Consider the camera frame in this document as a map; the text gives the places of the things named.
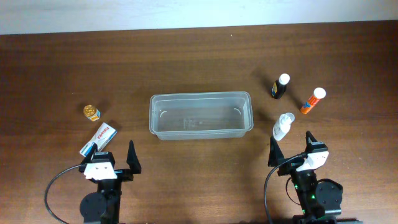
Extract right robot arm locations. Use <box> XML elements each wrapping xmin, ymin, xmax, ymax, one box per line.
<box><xmin>264</xmin><ymin>131</ymin><xmax>361</xmax><ymax>224</ymax></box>

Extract dark bottle white cap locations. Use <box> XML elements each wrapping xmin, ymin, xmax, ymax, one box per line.
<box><xmin>271</xmin><ymin>73</ymin><xmax>290</xmax><ymax>99</ymax></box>

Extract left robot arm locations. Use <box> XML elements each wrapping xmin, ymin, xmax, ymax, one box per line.
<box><xmin>79</xmin><ymin>141</ymin><xmax>142</xmax><ymax>224</ymax></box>

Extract small gold-lid jar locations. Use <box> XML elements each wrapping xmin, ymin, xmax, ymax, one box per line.
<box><xmin>83</xmin><ymin>105</ymin><xmax>101</xmax><ymax>121</ymax></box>

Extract white Panadol medicine box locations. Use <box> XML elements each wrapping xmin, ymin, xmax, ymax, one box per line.
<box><xmin>80</xmin><ymin>123</ymin><xmax>117</xmax><ymax>157</ymax></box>

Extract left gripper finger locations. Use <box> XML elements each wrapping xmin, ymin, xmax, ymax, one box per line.
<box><xmin>126</xmin><ymin>140</ymin><xmax>142</xmax><ymax>174</ymax></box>
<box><xmin>81</xmin><ymin>142</ymin><xmax>98</xmax><ymax>165</ymax></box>

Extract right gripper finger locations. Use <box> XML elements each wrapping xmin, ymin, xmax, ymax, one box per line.
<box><xmin>305</xmin><ymin>131</ymin><xmax>318</xmax><ymax>146</ymax></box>
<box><xmin>267</xmin><ymin>136</ymin><xmax>285</xmax><ymax>167</ymax></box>

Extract orange tube white cap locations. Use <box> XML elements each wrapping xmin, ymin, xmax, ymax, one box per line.
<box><xmin>300</xmin><ymin>87</ymin><xmax>326</xmax><ymax>114</ymax></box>

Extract white spray bottle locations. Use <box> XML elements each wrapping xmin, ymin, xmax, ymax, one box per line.
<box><xmin>272</xmin><ymin>113</ymin><xmax>295</xmax><ymax>141</ymax></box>

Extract clear plastic container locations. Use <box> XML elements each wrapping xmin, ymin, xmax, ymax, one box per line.
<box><xmin>149</xmin><ymin>91</ymin><xmax>254</xmax><ymax>140</ymax></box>

